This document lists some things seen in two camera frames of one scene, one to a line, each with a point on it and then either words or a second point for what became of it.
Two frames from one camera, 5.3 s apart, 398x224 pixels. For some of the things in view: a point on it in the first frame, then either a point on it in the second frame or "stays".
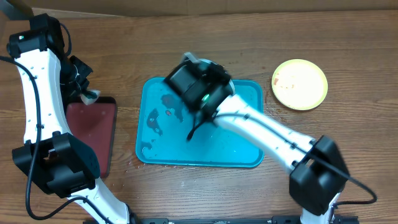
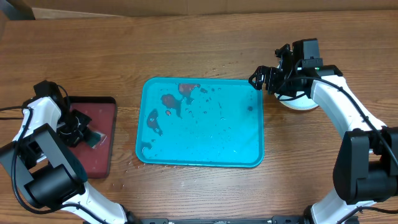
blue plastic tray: [165, 119] stays
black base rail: [277, 219] stays
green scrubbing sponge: [90, 97] -> [94, 139]
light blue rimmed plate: [208, 60] -> [300, 102]
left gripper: [72, 91] -> [73, 139]
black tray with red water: [94, 124] stays
